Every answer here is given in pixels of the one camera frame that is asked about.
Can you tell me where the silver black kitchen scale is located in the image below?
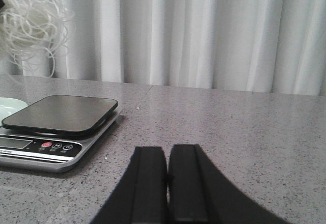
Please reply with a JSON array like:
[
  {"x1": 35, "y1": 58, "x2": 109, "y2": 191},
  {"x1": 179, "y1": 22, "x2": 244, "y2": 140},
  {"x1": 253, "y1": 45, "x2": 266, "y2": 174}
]
[{"x1": 1, "y1": 95, "x2": 122, "y2": 173}]

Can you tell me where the light green round plate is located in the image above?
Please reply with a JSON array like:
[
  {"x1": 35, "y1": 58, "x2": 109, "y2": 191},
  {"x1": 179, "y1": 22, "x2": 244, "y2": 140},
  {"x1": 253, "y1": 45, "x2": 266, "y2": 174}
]
[{"x1": 0, "y1": 97, "x2": 28, "y2": 127}]

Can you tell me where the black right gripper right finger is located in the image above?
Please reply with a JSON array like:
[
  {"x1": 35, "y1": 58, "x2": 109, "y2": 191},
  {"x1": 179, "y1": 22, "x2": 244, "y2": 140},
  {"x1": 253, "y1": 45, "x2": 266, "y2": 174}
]
[{"x1": 169, "y1": 145, "x2": 286, "y2": 223}]

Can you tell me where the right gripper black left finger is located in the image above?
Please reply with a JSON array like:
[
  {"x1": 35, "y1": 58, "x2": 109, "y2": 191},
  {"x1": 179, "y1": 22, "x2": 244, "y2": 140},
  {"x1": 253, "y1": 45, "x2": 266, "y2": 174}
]
[{"x1": 0, "y1": 0, "x2": 5, "y2": 9}]

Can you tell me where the white pleated curtain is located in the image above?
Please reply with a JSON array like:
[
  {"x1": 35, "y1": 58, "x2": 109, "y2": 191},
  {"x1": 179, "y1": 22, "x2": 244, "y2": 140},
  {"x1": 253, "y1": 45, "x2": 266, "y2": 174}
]
[{"x1": 52, "y1": 0, "x2": 325, "y2": 95}]

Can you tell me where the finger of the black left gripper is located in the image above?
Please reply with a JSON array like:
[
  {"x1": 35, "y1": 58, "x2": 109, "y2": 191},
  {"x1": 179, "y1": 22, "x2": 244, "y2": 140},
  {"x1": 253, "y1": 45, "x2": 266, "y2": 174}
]
[{"x1": 91, "y1": 146, "x2": 168, "y2": 223}]

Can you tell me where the white vermicelli noodle bundle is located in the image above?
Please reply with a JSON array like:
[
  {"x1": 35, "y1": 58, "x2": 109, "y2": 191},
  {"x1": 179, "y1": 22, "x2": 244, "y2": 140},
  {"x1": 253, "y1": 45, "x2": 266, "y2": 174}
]
[{"x1": 1, "y1": 0, "x2": 73, "y2": 77}]

